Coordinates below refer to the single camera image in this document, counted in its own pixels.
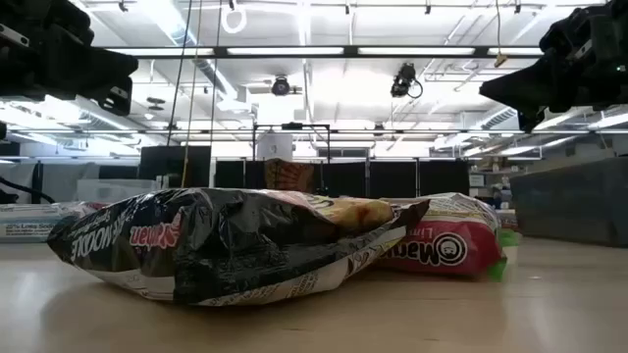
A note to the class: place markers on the black overhead light bar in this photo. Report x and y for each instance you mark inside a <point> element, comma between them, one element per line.
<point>350,51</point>

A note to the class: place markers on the green red Maruchan noodle packet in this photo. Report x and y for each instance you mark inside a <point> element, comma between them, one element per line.
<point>456,245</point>

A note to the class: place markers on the black partition screen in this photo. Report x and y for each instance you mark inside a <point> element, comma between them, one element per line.
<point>392,179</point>

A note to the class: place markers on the black ceiling spotlight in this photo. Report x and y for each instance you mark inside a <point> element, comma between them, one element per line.
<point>280,86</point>

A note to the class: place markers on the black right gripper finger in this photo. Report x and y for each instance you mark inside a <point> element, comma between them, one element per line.
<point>530,88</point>
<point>531,120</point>

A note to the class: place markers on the black overhead camera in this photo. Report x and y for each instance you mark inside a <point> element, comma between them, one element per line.
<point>403,78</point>

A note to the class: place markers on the black metal stand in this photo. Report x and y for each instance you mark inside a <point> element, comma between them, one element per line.
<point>292,126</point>

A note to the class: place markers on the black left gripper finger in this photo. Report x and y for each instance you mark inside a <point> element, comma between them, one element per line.
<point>105,68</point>
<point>117,98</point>

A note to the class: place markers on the dark grey plastic container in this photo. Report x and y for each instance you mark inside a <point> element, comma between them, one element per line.
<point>574,201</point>

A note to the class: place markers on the silver ventilation duct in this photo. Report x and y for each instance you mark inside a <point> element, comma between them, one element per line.
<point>206,68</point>

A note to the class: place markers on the white box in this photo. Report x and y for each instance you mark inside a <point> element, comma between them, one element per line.
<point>275,146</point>

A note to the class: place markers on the blue Maruchan noodle packet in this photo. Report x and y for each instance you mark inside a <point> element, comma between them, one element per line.
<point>29,223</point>

